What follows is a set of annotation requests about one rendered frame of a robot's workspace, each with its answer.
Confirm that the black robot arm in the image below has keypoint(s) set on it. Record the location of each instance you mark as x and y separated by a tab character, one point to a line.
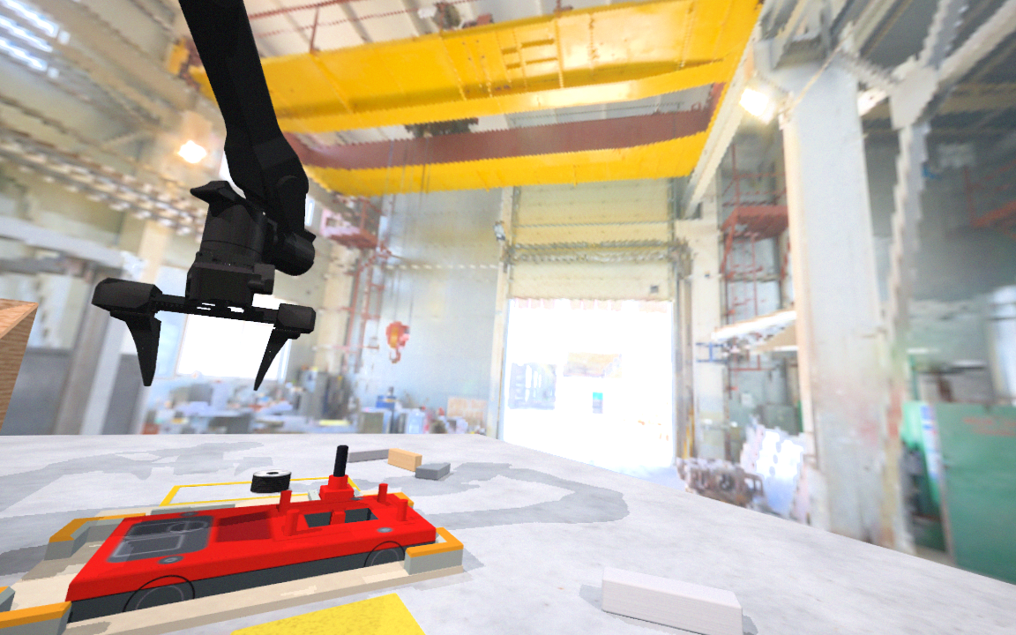
260	162

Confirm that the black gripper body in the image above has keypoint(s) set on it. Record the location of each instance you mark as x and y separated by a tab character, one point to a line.
124	295

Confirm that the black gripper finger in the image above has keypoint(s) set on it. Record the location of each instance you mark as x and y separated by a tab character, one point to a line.
145	330
275	343

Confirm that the black wheel with grey hub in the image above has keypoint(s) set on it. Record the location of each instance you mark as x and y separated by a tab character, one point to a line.
270	481

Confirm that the white rectangular block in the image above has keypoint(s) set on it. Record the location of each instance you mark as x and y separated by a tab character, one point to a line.
683	606

